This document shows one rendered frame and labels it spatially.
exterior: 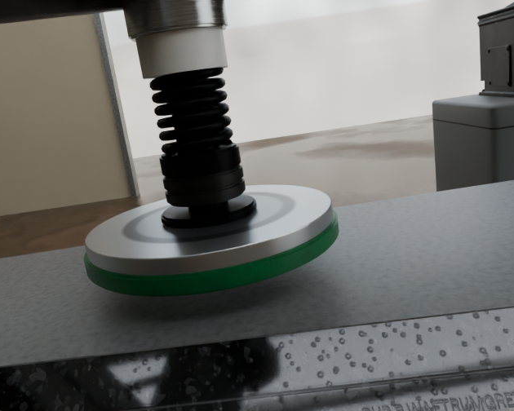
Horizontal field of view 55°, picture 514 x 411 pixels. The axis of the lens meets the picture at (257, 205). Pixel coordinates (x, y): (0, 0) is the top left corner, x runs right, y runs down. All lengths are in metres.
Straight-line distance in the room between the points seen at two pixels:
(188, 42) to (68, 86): 5.10
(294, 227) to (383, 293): 0.08
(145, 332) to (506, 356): 0.24
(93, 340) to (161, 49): 0.22
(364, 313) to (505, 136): 1.09
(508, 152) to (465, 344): 1.10
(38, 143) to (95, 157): 0.59
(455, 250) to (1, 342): 0.37
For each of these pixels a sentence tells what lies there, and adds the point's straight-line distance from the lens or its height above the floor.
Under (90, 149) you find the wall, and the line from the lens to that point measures 5.46.
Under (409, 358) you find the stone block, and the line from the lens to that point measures 0.34.
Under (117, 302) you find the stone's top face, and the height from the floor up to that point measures 0.82.
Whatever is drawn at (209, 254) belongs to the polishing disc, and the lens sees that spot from 0.33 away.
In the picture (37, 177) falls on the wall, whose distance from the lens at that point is 5.68.
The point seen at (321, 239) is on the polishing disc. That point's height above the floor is 0.87.
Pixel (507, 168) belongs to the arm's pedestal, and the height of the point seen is 0.68.
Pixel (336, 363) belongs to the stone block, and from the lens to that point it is 0.33.
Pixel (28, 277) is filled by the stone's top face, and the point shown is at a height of 0.82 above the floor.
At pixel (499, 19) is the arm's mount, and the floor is 1.06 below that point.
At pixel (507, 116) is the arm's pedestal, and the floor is 0.82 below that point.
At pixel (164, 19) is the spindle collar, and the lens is 0.39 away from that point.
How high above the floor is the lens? 0.99
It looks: 14 degrees down
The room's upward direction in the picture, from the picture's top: 8 degrees counter-clockwise
